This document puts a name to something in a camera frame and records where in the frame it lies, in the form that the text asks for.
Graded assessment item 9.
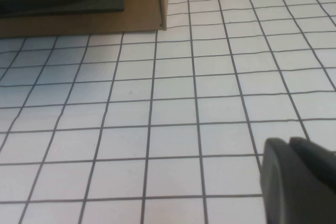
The brown cardboard drawer box shell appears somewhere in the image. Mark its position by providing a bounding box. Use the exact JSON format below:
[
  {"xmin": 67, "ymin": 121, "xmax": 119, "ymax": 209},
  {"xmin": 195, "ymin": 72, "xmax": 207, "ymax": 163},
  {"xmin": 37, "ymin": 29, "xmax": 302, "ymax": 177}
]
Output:
[{"xmin": 156, "ymin": 0, "xmax": 172, "ymax": 31}]

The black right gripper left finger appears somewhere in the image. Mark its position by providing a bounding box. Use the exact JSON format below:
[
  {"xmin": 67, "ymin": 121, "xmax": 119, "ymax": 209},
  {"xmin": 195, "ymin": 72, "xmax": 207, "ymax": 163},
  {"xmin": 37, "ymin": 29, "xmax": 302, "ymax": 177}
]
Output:
[{"xmin": 259, "ymin": 137, "xmax": 316, "ymax": 224}]

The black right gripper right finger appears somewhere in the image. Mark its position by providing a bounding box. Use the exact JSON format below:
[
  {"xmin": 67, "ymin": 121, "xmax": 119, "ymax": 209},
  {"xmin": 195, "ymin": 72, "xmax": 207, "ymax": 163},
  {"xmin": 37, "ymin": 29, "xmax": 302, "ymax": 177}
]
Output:
[{"xmin": 288, "ymin": 136, "xmax": 336, "ymax": 224}]

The cardboard drawer with clean window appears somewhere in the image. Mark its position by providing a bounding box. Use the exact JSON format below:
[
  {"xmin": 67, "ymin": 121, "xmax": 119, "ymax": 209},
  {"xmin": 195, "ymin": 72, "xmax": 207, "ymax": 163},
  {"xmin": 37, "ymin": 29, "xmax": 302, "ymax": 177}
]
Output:
[{"xmin": 0, "ymin": 0, "xmax": 161, "ymax": 38}]

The white black-grid tablecloth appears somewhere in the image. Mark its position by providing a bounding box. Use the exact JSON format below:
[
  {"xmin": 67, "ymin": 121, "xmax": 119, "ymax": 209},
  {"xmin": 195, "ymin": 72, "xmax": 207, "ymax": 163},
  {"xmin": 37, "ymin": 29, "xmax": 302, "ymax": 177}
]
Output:
[{"xmin": 0, "ymin": 0, "xmax": 336, "ymax": 224}]

